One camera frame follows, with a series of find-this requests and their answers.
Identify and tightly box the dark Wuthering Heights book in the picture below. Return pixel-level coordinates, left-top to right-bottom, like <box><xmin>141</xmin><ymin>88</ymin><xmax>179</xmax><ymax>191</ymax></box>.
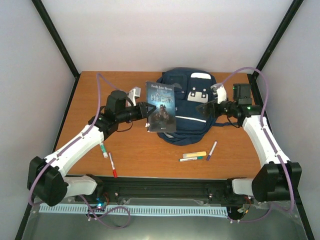
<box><xmin>145</xmin><ymin>81</ymin><xmax>177</xmax><ymax>133</ymax></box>

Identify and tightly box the green tipped white marker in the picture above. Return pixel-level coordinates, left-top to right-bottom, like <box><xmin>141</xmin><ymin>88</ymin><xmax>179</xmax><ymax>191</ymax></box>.
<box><xmin>178</xmin><ymin>156</ymin><xmax>203</xmax><ymax>162</ymax></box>

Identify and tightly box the purple tipped white marker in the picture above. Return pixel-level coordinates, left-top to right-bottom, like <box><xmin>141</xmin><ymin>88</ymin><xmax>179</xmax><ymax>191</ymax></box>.
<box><xmin>206</xmin><ymin>140</ymin><xmax>218</xmax><ymax>161</ymax></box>

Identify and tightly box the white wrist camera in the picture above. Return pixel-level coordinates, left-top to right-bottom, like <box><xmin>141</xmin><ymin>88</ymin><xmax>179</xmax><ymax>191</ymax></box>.
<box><xmin>210</xmin><ymin>83</ymin><xmax>228</xmax><ymax>104</ymax></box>
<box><xmin>126</xmin><ymin>86</ymin><xmax>141</xmax><ymax>107</ymax></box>

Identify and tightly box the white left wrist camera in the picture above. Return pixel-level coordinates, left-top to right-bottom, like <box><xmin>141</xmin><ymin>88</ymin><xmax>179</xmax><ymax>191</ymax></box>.
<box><xmin>126</xmin><ymin>86</ymin><xmax>141</xmax><ymax>107</ymax></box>

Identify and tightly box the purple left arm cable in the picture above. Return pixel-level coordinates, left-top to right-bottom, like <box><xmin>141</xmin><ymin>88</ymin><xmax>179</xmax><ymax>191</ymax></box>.
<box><xmin>27</xmin><ymin>72</ymin><xmax>132</xmax><ymax>230</ymax></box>

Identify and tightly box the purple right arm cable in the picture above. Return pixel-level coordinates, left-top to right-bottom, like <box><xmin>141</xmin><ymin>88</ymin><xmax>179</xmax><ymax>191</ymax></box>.
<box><xmin>219</xmin><ymin>66</ymin><xmax>296</xmax><ymax>224</ymax></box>

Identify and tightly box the black frame post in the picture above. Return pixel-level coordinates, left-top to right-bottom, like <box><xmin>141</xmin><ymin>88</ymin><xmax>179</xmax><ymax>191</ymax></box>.
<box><xmin>31</xmin><ymin>0</ymin><xmax>81</xmax><ymax>78</ymax></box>
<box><xmin>251</xmin><ymin>0</ymin><xmax>305</xmax><ymax>77</ymax></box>

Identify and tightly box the navy blue student backpack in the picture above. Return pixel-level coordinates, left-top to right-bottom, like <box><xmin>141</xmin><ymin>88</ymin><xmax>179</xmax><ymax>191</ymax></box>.
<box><xmin>157</xmin><ymin>67</ymin><xmax>231</xmax><ymax>146</ymax></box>

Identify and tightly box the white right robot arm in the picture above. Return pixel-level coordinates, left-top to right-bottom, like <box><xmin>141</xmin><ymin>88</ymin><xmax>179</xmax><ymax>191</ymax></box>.
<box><xmin>196</xmin><ymin>83</ymin><xmax>302</xmax><ymax>202</ymax></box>

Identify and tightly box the light blue slotted cable duct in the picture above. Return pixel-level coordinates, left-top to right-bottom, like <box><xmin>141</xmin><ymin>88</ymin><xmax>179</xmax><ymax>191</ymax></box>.
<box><xmin>38</xmin><ymin>203</ymin><xmax>228</xmax><ymax>218</ymax></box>

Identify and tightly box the black left frame post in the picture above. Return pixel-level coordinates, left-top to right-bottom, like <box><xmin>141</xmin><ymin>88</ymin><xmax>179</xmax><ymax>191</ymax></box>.
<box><xmin>31</xmin><ymin>0</ymin><xmax>81</xmax><ymax>78</ymax></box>

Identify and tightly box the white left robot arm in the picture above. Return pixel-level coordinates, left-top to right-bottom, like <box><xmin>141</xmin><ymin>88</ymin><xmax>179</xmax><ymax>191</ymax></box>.
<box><xmin>27</xmin><ymin>90</ymin><xmax>156</xmax><ymax>207</ymax></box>

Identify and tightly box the yellow highlighter pen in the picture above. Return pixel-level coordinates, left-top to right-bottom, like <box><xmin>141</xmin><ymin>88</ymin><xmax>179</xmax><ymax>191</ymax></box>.
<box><xmin>182</xmin><ymin>151</ymin><xmax>207</xmax><ymax>159</ymax></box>

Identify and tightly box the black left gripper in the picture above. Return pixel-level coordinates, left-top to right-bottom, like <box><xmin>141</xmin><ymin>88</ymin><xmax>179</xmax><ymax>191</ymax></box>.
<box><xmin>117</xmin><ymin>101</ymin><xmax>157</xmax><ymax>124</ymax></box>

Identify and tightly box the red tipped white marker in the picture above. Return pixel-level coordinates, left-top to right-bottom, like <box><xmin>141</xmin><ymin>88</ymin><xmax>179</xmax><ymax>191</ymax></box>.
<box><xmin>108</xmin><ymin>152</ymin><xmax>118</xmax><ymax>178</ymax></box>

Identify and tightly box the white green glue stick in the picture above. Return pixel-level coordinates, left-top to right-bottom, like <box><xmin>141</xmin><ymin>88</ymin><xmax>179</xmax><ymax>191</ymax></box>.
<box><xmin>99</xmin><ymin>142</ymin><xmax>109</xmax><ymax>158</ymax></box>

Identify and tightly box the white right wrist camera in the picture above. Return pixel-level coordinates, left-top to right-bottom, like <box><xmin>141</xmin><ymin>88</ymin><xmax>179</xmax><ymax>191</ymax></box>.
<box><xmin>210</xmin><ymin>83</ymin><xmax>228</xmax><ymax>104</ymax></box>

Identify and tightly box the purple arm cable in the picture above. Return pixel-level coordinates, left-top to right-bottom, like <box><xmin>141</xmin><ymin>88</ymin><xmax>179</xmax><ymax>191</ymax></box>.
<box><xmin>27</xmin><ymin>72</ymin><xmax>132</xmax><ymax>230</ymax></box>
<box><xmin>219</xmin><ymin>66</ymin><xmax>296</xmax><ymax>224</ymax></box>

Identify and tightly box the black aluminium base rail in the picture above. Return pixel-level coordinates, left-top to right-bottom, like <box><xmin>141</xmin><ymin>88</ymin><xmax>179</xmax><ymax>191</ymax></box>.
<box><xmin>32</xmin><ymin>174</ymin><xmax>261</xmax><ymax>202</ymax></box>

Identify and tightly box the black right frame post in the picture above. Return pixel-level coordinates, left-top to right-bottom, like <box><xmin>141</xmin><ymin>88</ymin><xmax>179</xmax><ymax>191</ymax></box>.
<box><xmin>251</xmin><ymin>0</ymin><xmax>305</xmax><ymax>77</ymax></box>

